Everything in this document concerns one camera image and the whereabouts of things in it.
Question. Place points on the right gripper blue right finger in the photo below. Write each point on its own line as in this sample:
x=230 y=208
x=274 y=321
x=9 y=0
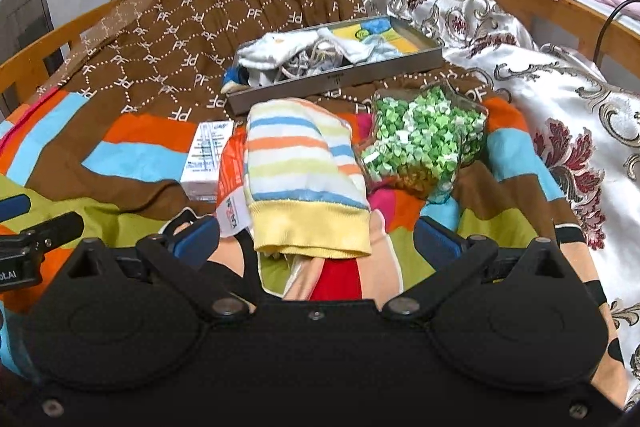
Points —
x=438 y=245

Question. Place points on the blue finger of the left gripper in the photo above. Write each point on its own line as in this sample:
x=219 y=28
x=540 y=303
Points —
x=14 y=206

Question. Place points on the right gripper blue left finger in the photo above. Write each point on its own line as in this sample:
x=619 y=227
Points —
x=193 y=245

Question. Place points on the striped knit garment yellow cuff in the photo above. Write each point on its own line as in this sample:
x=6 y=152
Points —
x=304 y=189

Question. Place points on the white textured baby cloth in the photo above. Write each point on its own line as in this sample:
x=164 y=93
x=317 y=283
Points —
x=275 y=48

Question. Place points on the light blue printed cloth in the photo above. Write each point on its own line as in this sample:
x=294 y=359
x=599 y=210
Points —
x=370 y=50

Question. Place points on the grey drawstring pouch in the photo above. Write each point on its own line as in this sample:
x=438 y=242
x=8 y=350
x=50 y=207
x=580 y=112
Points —
x=322 y=57

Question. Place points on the orange plastic package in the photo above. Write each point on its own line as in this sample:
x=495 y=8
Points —
x=231 y=207

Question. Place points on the white medicine box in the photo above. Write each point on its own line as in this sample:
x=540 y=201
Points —
x=200 y=173

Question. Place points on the colourful striped brown quilt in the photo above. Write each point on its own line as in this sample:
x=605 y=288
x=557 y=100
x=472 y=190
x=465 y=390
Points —
x=96 y=140

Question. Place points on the grey tray with drawing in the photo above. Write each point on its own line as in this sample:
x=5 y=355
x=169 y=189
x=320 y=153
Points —
x=245 y=88

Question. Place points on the white floral satin quilt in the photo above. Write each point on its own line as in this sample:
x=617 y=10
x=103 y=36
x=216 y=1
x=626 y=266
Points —
x=565 y=106

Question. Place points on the grey wall cabinet door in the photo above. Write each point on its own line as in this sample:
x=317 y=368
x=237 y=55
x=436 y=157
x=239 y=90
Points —
x=22 y=23

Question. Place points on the wooden bed frame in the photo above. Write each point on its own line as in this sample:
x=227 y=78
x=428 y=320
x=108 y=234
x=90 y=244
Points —
x=27 y=73

